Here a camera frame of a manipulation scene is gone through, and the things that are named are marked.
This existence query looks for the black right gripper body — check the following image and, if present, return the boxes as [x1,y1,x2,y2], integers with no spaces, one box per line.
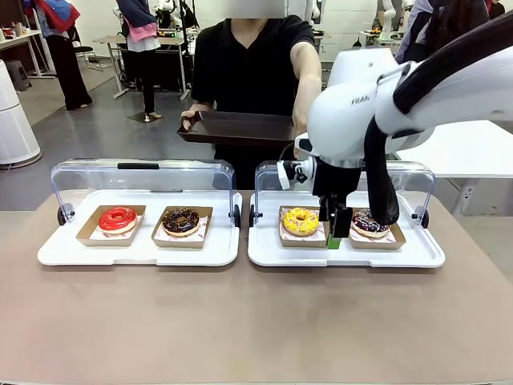
[312,157,362,198]

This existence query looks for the yellow sprinkled donut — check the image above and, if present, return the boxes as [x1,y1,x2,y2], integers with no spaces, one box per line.
[282,206,321,237]

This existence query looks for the white printed paper liner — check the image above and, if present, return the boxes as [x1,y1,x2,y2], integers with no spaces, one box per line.
[88,213,144,242]
[153,215,210,244]
[349,229,398,245]
[280,208,329,247]

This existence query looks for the yellow glazed donut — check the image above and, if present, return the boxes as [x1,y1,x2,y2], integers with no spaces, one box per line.
[278,205,332,249]

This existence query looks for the dark brown serving tray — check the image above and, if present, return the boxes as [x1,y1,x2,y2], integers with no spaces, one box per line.
[176,110,301,148]

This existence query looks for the red glazed donut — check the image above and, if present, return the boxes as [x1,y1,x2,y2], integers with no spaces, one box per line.
[75,205,147,247]
[97,205,139,236]

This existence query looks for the person's left forearm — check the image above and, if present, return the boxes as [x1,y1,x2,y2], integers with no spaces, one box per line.
[289,38,324,130]

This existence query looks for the person's right forearm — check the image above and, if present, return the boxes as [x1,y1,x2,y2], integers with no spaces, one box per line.
[186,101,214,116]

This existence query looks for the purple drizzled donut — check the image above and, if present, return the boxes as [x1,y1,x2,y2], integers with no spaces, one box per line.
[350,208,392,239]

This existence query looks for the person torso in black shirt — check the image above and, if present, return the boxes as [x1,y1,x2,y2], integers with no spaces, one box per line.
[190,14,321,192]

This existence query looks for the chocolate sprinkled donut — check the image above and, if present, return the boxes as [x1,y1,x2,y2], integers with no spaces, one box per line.
[161,206,200,237]
[151,205,214,250]

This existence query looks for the person's left hand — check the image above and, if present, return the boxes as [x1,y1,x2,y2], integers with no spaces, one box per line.
[292,111,310,158]

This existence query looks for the person's right hand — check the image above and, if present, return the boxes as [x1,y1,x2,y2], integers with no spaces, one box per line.
[180,109,200,132]

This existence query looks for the white display tray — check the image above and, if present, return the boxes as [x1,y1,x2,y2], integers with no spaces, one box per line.
[37,188,244,267]
[247,189,446,269]

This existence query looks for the clear plastic tray lid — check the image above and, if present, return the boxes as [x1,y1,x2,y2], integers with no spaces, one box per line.
[249,160,436,229]
[50,157,242,228]

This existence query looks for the large white table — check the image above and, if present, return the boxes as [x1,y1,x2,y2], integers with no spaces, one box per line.
[394,119,513,218]

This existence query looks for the background desk with robot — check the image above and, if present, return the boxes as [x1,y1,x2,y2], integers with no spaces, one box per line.
[357,23,398,48]

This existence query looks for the bystander with long dark hair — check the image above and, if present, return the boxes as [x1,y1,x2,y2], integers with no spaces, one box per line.
[394,0,491,66]

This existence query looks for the bystander in pink navy top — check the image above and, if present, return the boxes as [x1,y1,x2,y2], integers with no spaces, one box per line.
[115,0,164,121]

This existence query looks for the wooden top desk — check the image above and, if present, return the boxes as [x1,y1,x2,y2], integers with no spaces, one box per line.
[92,34,194,101]

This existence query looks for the black office chair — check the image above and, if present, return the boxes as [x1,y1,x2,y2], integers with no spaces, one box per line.
[68,27,106,73]

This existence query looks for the bystander in red blue jacket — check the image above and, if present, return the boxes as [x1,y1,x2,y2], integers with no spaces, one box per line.
[32,0,94,111]

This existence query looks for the white air purifier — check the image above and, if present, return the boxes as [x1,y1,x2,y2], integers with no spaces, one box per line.
[0,59,42,166]

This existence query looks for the grey stool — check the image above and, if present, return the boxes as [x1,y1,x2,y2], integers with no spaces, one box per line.
[5,59,33,94]

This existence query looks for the white workbench with clutter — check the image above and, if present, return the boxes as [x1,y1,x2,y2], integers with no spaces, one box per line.
[0,22,56,81]

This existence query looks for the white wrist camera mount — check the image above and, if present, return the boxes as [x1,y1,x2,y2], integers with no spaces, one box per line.
[276,156,318,191]

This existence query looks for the black cable sleeve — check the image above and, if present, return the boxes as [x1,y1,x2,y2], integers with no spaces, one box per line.
[362,10,513,228]

